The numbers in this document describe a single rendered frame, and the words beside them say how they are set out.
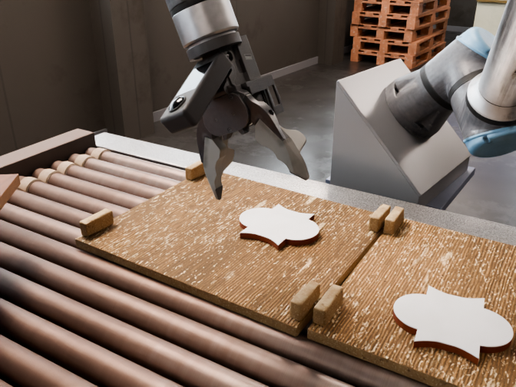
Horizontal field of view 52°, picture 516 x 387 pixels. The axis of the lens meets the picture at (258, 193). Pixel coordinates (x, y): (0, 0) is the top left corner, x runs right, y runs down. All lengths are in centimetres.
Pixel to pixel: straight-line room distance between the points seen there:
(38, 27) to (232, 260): 312
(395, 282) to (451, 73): 50
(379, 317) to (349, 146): 52
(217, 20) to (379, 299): 42
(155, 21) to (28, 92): 123
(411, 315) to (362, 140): 51
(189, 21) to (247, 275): 36
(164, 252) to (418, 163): 58
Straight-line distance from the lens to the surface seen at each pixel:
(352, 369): 68
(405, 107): 119
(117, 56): 393
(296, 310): 69
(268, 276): 78
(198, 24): 67
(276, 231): 87
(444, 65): 116
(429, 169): 119
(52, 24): 386
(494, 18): 708
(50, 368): 70
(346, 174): 118
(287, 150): 65
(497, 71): 97
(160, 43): 451
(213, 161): 72
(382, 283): 78
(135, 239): 89
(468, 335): 71
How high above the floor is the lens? 138
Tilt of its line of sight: 26 degrees down
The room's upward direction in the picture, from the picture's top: straight up
